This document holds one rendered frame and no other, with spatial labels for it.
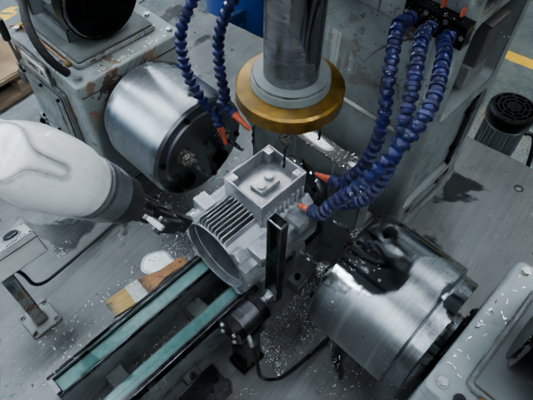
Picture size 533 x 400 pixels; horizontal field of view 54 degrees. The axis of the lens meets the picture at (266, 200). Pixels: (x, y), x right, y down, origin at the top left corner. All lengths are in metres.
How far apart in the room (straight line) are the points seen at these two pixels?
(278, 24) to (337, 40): 0.30
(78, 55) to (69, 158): 0.60
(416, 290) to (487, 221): 0.63
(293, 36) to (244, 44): 1.08
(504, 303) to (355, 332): 0.23
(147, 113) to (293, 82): 0.40
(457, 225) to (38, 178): 1.06
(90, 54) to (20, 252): 0.45
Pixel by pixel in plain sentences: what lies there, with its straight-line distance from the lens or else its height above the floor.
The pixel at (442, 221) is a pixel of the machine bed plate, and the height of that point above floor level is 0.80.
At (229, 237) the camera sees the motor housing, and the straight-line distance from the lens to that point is 0.96.
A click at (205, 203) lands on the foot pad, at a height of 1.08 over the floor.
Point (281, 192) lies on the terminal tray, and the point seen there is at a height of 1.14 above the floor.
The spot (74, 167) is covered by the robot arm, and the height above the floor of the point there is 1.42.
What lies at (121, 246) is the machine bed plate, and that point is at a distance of 1.33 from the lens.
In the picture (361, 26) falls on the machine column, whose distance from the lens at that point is 0.98.
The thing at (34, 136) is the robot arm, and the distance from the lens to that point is 0.64.
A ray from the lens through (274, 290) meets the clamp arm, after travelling 0.95.
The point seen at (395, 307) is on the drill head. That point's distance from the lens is 0.86.
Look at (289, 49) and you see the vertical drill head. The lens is 0.77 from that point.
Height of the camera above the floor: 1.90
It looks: 54 degrees down
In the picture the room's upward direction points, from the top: 2 degrees clockwise
